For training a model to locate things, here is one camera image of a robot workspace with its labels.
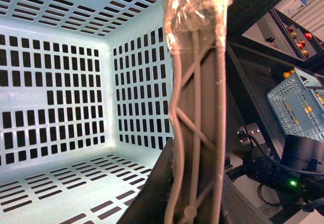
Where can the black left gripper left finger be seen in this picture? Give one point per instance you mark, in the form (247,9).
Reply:
(149,206)

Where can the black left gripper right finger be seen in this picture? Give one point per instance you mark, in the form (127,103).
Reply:
(237,208)

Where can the light blue plastic basket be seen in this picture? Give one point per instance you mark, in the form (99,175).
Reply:
(85,87)

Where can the grey basket handle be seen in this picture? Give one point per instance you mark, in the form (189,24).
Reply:
(196,32)

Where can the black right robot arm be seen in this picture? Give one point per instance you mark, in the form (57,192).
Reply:
(299,173)

